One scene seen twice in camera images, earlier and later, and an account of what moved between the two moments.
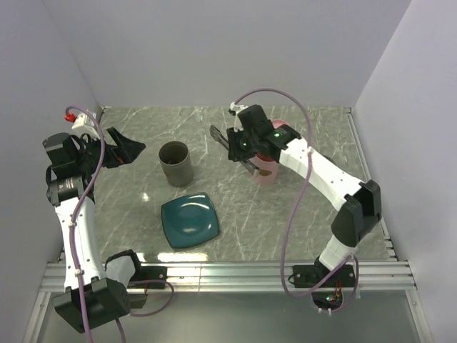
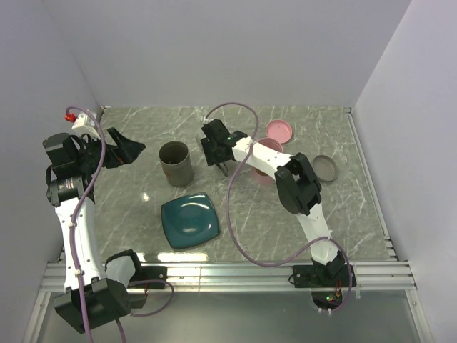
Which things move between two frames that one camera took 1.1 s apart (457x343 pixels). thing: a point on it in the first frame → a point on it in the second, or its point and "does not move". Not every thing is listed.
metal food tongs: [218, 136] → [223, 168]
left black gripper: [126, 151] does not move
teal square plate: [189, 220] does not move
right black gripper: [234, 153] → [210, 158]
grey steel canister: [176, 163] does not move
